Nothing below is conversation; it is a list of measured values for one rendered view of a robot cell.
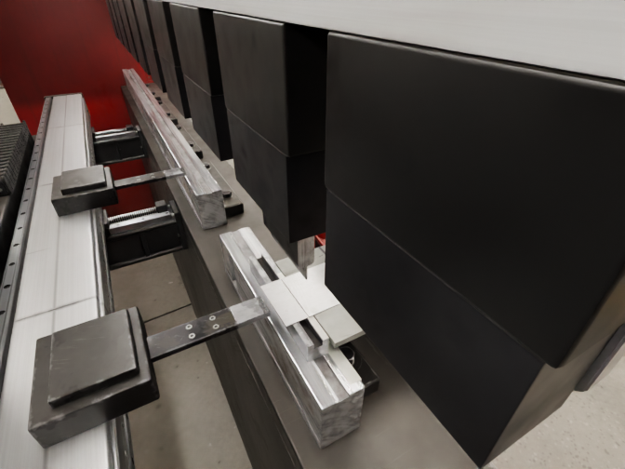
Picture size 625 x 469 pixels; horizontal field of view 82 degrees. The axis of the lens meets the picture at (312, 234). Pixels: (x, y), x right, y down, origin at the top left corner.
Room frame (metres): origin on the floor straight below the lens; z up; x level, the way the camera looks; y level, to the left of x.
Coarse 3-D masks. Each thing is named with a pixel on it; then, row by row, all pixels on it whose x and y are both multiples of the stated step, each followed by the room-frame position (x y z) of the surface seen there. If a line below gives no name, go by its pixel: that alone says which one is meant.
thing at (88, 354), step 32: (96, 320) 0.29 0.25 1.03; (128, 320) 0.29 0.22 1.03; (224, 320) 0.31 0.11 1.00; (256, 320) 0.32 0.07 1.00; (64, 352) 0.24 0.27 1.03; (96, 352) 0.24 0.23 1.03; (128, 352) 0.24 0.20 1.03; (160, 352) 0.26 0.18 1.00; (32, 384) 0.21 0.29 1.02; (64, 384) 0.20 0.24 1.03; (96, 384) 0.21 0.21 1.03; (128, 384) 0.21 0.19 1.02; (32, 416) 0.18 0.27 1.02; (64, 416) 0.18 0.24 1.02; (96, 416) 0.19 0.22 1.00
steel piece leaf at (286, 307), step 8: (280, 280) 0.39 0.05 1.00; (264, 288) 0.37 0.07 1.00; (272, 288) 0.37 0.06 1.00; (280, 288) 0.37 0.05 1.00; (272, 296) 0.36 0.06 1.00; (280, 296) 0.36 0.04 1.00; (288, 296) 0.36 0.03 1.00; (272, 304) 0.34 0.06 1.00; (280, 304) 0.34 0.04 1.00; (288, 304) 0.34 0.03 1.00; (296, 304) 0.34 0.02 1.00; (280, 312) 0.33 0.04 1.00; (288, 312) 0.33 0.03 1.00; (296, 312) 0.33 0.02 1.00; (288, 320) 0.32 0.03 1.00; (296, 320) 0.32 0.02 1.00
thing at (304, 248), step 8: (264, 216) 0.38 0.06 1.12; (264, 224) 0.39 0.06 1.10; (272, 224) 0.36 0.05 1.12; (272, 232) 0.37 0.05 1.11; (280, 240) 0.34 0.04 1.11; (304, 240) 0.31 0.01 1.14; (312, 240) 0.31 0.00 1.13; (288, 248) 0.32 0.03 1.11; (296, 248) 0.31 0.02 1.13; (304, 248) 0.31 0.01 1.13; (312, 248) 0.31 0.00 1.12; (288, 256) 0.35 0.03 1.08; (296, 256) 0.31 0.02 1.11; (304, 256) 0.31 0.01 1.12; (312, 256) 0.31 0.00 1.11; (296, 264) 0.33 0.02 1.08; (304, 264) 0.31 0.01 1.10; (304, 272) 0.31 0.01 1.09
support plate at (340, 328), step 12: (276, 264) 0.43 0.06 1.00; (288, 264) 0.43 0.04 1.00; (312, 264) 0.43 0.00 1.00; (324, 312) 0.33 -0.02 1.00; (336, 312) 0.33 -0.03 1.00; (324, 324) 0.31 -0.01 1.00; (336, 324) 0.31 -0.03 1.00; (348, 324) 0.31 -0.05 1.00; (336, 336) 0.29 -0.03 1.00; (348, 336) 0.29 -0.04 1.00
